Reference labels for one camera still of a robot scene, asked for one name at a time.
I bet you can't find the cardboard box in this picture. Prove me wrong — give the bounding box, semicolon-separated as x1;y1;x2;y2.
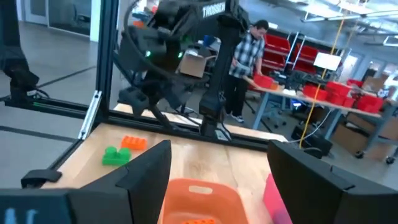
179;50;208;79
330;113;398;156

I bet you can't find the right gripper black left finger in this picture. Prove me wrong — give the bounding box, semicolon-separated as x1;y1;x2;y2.
67;139;173;224

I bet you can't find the long wooden workbench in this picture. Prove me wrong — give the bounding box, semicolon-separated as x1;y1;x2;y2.
243;75;398;165

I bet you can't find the black perforated computer case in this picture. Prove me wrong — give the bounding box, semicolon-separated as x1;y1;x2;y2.
290;124;334;157

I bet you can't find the black aluminium table frame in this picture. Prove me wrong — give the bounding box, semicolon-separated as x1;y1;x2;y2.
0;0;289;189

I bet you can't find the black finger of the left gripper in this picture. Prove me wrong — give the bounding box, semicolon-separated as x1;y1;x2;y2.
118;86;150;118
161;79;194;110

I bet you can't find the black edge bracket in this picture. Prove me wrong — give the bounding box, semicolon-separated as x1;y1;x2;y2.
21;169;63;189

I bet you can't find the orange plastic bin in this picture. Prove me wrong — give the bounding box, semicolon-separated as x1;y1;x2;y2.
160;177;249;224

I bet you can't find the white sign board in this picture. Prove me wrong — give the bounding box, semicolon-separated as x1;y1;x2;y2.
313;52;343;72

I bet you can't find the person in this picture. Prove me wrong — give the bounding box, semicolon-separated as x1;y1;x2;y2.
223;19;270;124

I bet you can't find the red bin shelf rack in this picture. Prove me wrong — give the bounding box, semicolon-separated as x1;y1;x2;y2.
263;32;320;74

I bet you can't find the green toy building block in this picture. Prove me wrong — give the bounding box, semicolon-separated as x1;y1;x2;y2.
101;146;132;166

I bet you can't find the red storage bin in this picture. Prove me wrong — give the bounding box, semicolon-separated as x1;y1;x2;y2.
302;84;329;101
252;73;275;90
355;94;386;114
325;81;353;106

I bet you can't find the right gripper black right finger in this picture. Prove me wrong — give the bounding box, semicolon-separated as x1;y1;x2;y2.
266;139;398;224

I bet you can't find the red plastic bin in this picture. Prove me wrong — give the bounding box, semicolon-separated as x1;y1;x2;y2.
262;173;294;224

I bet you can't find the long yellow cable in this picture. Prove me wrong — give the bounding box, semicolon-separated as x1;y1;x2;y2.
298;18;345;149

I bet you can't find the orange toy building block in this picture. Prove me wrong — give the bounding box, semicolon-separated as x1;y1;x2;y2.
120;135;148;151

